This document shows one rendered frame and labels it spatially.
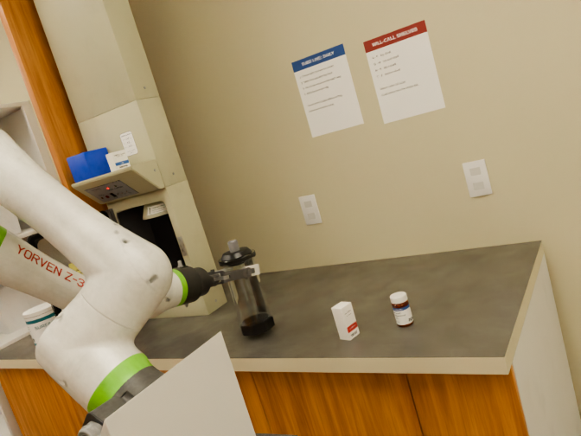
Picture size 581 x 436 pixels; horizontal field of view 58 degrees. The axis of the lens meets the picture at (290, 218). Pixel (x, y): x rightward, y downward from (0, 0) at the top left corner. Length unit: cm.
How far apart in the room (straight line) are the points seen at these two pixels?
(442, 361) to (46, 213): 84
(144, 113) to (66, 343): 102
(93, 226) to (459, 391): 83
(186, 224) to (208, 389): 100
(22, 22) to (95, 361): 146
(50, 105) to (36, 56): 17
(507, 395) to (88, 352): 83
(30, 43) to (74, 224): 122
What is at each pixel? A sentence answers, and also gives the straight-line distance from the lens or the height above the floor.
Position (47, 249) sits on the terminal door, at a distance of 194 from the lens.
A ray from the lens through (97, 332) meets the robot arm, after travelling 98.
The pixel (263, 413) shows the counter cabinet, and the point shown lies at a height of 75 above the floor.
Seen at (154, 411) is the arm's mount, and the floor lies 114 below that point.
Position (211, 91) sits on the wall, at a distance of 218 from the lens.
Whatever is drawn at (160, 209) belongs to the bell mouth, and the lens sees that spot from 192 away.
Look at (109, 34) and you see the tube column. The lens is 189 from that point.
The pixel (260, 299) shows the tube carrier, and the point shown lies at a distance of 151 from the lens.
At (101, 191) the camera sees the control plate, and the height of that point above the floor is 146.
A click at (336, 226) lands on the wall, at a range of 200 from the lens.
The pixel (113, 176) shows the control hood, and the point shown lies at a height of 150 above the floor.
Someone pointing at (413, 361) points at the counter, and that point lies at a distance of 121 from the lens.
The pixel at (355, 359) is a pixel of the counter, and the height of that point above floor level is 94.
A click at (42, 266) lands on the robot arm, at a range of 125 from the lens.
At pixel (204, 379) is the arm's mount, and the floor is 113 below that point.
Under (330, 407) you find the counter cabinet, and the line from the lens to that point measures 143.
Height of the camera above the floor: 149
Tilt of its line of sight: 10 degrees down
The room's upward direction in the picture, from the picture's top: 17 degrees counter-clockwise
